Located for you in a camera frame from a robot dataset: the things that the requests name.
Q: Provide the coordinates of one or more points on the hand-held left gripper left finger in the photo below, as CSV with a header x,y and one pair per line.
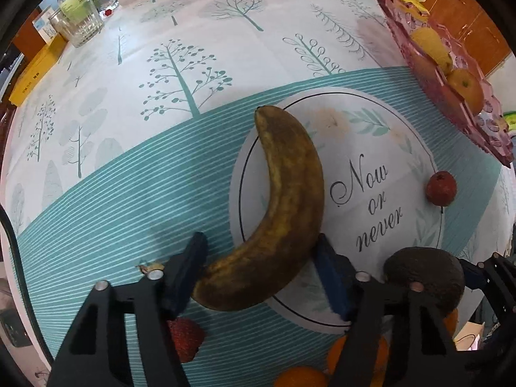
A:
x,y
189,266

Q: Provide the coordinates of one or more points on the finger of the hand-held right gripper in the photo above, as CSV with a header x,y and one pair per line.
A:
x,y
469,276

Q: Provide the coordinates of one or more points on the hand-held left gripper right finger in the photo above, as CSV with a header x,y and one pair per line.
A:
x,y
330,274

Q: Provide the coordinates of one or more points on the dark avocado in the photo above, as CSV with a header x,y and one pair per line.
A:
x,y
431,268

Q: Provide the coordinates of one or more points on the overripe brown banana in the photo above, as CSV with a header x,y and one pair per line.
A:
x,y
290,201

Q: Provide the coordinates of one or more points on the pink glass fruit plate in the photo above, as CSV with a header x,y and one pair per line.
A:
x,y
451,100

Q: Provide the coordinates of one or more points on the cardboard box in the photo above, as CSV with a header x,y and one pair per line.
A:
x,y
471,332

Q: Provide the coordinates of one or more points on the red bumpy fruit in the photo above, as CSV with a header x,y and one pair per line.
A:
x,y
441,188
186,336

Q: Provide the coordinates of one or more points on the tree-print tablecloth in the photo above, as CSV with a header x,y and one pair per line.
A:
x,y
121,169

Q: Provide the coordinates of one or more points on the green packet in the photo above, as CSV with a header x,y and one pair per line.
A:
x,y
510,121

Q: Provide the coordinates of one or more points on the yellow fruit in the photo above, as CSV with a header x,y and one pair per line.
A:
x,y
431,46

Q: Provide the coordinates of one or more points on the yellow box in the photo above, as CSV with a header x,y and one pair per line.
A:
x,y
38,68

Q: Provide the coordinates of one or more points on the wooden cabinet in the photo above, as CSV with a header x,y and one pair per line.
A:
x,y
471,20

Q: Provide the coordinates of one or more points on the clear glass jar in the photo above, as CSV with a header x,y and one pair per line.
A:
x,y
78,22

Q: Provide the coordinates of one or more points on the blue and white box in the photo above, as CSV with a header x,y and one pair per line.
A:
x,y
44,24

